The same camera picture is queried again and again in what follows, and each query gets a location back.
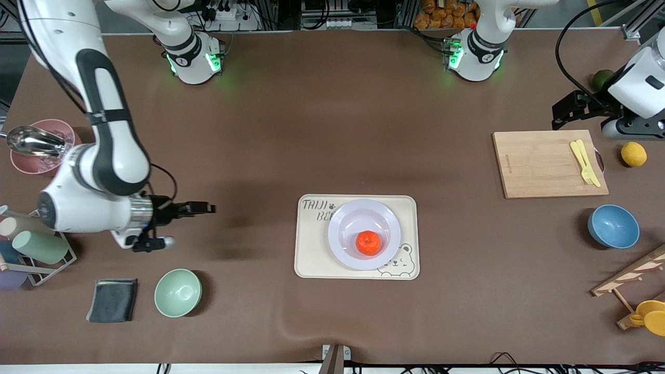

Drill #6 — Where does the mint green cup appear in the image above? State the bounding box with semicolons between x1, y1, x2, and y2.
11;230;70;265

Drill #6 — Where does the aluminium frame profile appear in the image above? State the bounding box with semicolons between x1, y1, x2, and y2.
620;9;656;42

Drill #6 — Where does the beige cup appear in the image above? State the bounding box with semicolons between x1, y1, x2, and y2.
0;216;43;240

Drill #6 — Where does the white power strip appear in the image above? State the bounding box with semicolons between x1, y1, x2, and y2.
205;0;261;32

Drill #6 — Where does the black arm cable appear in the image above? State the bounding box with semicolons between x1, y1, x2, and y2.
554;0;643;98
149;163;179;201

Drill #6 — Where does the white round plate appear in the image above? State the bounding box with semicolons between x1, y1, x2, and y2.
327;198;402;271

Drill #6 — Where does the dark grey folded cloth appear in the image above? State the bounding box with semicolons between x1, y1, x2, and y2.
86;278;139;324

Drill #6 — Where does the yellow plastic knife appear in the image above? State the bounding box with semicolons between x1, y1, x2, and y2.
575;139;602;189

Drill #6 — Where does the green avocado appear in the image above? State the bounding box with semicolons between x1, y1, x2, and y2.
592;69;617;92

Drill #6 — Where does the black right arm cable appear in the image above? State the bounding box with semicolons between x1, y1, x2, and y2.
149;163;179;201

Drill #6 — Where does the purple cup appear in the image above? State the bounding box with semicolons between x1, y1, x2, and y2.
0;269;28;291

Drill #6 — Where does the orange fruit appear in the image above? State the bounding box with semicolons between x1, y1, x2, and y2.
355;230;384;257

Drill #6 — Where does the wooden drying rack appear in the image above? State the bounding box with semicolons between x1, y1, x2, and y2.
591;244;665;331

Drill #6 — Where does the yellow lemon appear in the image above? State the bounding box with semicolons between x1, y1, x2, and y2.
621;141;648;168

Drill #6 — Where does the light green bowl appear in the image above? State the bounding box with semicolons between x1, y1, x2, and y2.
154;269;203;318

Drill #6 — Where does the crate of orange fruits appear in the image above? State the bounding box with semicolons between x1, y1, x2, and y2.
414;0;521;30

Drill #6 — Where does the black cable bundle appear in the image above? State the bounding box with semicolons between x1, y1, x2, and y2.
488;352;665;374

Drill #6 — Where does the metal table edge bracket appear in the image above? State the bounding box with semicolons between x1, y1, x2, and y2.
318;343;352;374

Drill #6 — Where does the shiny metal scoop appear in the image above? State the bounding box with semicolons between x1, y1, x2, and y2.
6;125;71;158

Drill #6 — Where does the wooden cutting board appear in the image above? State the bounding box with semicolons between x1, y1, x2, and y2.
492;130;609;199

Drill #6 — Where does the yellow plastic fork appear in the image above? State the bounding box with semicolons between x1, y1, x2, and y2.
569;141;593;185

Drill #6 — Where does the blue bowl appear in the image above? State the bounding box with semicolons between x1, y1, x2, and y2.
588;204;641;249

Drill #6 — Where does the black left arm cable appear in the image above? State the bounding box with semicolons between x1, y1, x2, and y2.
554;0;643;98

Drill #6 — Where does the grey wire cup rack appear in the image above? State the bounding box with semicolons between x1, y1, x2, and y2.
0;205;78;287

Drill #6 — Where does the pink bowl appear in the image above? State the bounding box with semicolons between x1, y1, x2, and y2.
10;119;77;176

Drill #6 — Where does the cream tray with bear print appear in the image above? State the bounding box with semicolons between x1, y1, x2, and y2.
294;195;420;281

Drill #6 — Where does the blue cup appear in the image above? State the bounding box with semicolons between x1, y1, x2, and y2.
0;240;22;264

